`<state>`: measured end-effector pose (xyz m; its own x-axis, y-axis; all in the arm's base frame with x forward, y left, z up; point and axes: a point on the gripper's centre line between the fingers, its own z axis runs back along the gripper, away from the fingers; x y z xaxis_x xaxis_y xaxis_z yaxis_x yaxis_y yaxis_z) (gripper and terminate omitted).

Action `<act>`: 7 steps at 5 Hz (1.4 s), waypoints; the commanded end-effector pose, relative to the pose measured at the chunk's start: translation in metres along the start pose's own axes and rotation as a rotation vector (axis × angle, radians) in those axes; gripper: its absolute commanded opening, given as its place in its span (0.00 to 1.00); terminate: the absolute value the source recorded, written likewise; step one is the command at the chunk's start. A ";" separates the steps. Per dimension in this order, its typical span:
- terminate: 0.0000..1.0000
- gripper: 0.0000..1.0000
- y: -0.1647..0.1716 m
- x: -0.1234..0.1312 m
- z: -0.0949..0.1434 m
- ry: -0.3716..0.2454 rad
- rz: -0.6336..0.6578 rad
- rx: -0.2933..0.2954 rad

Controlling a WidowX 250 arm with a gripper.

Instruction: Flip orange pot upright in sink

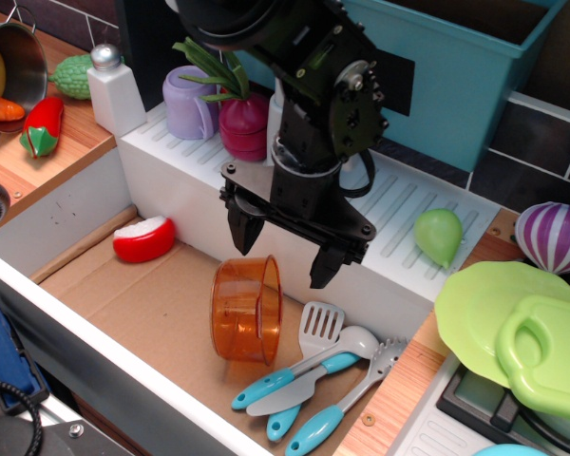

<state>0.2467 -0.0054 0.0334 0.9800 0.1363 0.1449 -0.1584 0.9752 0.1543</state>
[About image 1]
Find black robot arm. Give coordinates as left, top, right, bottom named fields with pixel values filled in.
left=175, top=1, right=388, bottom=289

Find silver metal pot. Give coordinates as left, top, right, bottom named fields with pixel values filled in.
left=0, top=5, right=48, bottom=114

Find red toy chili pepper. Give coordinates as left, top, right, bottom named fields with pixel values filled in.
left=20, top=96, right=65, bottom=159

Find toy stove burner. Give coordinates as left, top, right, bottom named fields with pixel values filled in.
left=436, top=364, right=570, bottom=455

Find green toy pear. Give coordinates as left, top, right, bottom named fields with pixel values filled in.
left=413, top=208, right=464, bottom=269

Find cardboard sink liner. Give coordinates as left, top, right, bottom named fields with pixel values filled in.
left=31, top=207, right=285, bottom=455

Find light green plastic plate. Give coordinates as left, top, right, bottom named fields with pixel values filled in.
left=434, top=261, right=570, bottom=388

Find grey toy knife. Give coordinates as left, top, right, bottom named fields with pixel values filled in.
left=246, top=364, right=328, bottom=417

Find red white cheese wedge toy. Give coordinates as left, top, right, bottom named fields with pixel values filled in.
left=112, top=216, right=176, bottom=263

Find white toy sink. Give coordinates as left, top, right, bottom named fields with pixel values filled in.
left=0, top=103, right=499, bottom=455

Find orange transparent plastic pot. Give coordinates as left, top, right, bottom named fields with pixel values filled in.
left=210, top=256, right=283, bottom=366

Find light green cutting board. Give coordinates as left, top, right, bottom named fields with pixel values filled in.
left=496, top=295, right=570, bottom=420

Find teal plastic bin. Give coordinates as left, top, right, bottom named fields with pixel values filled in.
left=227, top=0, right=570, bottom=173

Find white salt shaker silver cap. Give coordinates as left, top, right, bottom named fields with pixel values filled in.
left=86, top=44, right=146, bottom=138

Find grey ladle blue handle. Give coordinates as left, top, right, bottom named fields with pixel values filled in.
left=231, top=326, right=379, bottom=410

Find green bitter gourd toy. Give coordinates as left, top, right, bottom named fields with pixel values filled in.
left=48, top=54, right=93, bottom=101

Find grey pasta server blue handle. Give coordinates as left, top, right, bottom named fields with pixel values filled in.
left=285, top=338, right=408, bottom=456

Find purple plastic cup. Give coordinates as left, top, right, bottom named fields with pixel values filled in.
left=162, top=66, right=219, bottom=140

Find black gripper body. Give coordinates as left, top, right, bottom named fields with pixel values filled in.
left=220, top=149, right=376, bottom=264

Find magenta toy radish green leaves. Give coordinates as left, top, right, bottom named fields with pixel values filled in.
left=172, top=37, right=269, bottom=162

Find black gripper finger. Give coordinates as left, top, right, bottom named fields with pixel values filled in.
left=227, top=205, right=264, bottom=256
left=310, top=246, right=346, bottom=289

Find grey slotted spatula blue handle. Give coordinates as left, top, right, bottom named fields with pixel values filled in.
left=266, top=301, right=345, bottom=442

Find black braided cable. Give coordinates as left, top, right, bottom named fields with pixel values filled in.
left=0, top=378, right=44, bottom=456

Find blue clamp device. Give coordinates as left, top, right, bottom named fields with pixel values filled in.
left=0, top=309, right=49, bottom=405

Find purple white striped onion toy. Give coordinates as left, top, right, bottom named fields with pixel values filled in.
left=515, top=201, right=570, bottom=275

